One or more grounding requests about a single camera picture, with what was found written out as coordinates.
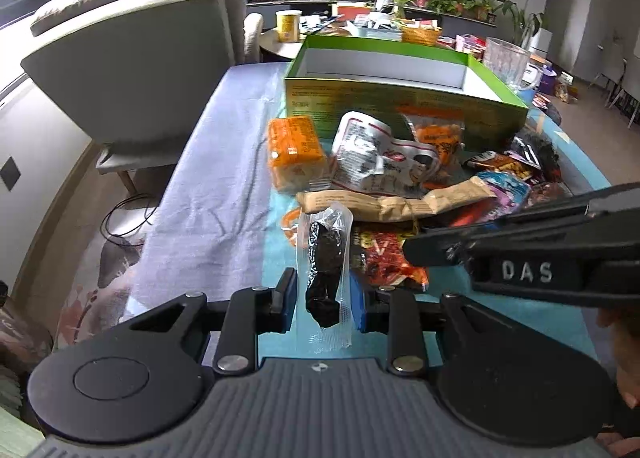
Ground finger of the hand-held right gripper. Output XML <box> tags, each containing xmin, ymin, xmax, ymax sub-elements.
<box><xmin>492</xmin><ymin>182</ymin><xmax>640</xmax><ymax>233</ymax></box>
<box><xmin>402</xmin><ymin>218</ymin><xmax>601</xmax><ymax>269</ymax></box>

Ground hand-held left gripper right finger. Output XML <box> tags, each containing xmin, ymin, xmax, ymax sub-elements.
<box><xmin>350</xmin><ymin>272</ymin><xmax>508</xmax><ymax>379</ymax></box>

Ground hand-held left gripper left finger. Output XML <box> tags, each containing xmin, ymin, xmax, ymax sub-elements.
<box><xmin>120</xmin><ymin>268</ymin><xmax>299</xmax><ymax>378</ymax></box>

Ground red spicy snack packet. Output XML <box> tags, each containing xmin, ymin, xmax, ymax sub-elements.
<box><xmin>347</xmin><ymin>225</ymin><xmax>431</xmax><ymax>291</ymax></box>

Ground clear packet long dark snack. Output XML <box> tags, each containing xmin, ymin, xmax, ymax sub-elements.
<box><xmin>295</xmin><ymin>203</ymin><xmax>356</xmax><ymax>354</ymax></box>

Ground long beige snack packet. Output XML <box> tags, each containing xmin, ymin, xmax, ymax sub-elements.
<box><xmin>295</xmin><ymin>175</ymin><xmax>496</xmax><ymax>223</ymax></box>

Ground blue pink snack packet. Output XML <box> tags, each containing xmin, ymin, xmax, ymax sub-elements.
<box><xmin>472</xmin><ymin>170</ymin><xmax>531</xmax><ymax>211</ymax></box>

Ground small orange snack packet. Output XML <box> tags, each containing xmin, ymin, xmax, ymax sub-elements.
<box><xmin>279</xmin><ymin>208</ymin><xmax>303</xmax><ymax>245</ymax></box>

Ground brown snack packet yellow nuggets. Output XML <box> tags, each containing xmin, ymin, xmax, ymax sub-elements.
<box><xmin>462</xmin><ymin>150</ymin><xmax>541</xmax><ymax>183</ymax></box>

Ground clear packet orange peanuts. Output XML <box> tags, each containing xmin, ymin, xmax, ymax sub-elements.
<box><xmin>397</xmin><ymin>108</ymin><xmax>466</xmax><ymax>189</ymax></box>

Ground white snack packet red label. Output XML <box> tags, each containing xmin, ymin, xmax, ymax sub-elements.
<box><xmin>327</xmin><ymin>110</ymin><xmax>441</xmax><ymax>199</ymax></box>

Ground green cardboard box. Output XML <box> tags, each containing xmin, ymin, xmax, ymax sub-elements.
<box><xmin>284</xmin><ymin>35</ymin><xmax>530</xmax><ymax>151</ymax></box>

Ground person's right hand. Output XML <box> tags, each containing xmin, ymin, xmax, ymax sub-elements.
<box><xmin>597</xmin><ymin>309</ymin><xmax>640</xmax><ymax>410</ymax></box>

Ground dark red snack packet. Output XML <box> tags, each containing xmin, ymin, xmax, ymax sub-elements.
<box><xmin>527</xmin><ymin>182</ymin><xmax>571</xmax><ymax>209</ymax></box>

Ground teal patterned tablecloth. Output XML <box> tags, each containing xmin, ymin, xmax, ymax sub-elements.
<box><xmin>120</xmin><ymin>62</ymin><xmax>616</xmax><ymax>374</ymax></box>

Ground glass mug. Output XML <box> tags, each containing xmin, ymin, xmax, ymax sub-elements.
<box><xmin>482</xmin><ymin>36</ymin><xmax>543</xmax><ymax>91</ymax></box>

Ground white cabinet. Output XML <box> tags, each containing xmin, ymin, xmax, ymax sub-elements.
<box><xmin>530</xmin><ymin>28</ymin><xmax>553</xmax><ymax>58</ymax></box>

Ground pink box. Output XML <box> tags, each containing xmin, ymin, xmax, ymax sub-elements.
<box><xmin>455</xmin><ymin>35</ymin><xmax>486</xmax><ymax>58</ymax></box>

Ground floral rug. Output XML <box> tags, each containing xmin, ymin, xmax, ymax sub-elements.
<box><xmin>55</xmin><ymin>233</ymin><xmax>146</xmax><ymax>351</ymax></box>

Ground tall leafy floor plant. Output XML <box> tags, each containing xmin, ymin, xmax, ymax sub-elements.
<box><xmin>495</xmin><ymin>0</ymin><xmax>549</xmax><ymax>46</ymax></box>

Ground wicker basket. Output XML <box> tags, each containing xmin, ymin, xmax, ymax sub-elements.
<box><xmin>400</xmin><ymin>22</ymin><xmax>443</xmax><ymax>44</ymax></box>

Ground blue tissue box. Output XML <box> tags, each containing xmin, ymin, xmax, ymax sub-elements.
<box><xmin>347</xmin><ymin>20</ymin><xmax>403</xmax><ymax>41</ymax></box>

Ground round wooden side table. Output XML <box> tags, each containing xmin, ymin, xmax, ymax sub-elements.
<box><xmin>259</xmin><ymin>26</ymin><xmax>313</xmax><ymax>61</ymax></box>

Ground red box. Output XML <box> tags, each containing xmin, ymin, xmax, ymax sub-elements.
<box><xmin>332</xmin><ymin>2</ymin><xmax>373</xmax><ymax>21</ymax></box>

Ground white cushion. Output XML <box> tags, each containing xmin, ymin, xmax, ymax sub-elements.
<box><xmin>243</xmin><ymin>12</ymin><xmax>264</xmax><ymax>63</ymax></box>

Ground yellow canister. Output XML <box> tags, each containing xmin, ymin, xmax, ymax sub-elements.
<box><xmin>276</xmin><ymin>10</ymin><xmax>304</xmax><ymax>43</ymax></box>

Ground grey armchair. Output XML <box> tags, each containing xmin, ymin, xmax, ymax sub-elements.
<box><xmin>20</xmin><ymin>0</ymin><xmax>251</xmax><ymax>199</ymax></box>

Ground black floor cable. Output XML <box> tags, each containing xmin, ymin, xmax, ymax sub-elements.
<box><xmin>100</xmin><ymin>194</ymin><xmax>161</xmax><ymax>239</ymax></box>

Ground black wall socket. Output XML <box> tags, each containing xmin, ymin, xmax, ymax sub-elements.
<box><xmin>0</xmin><ymin>157</ymin><xmax>21</xmax><ymax>191</ymax></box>

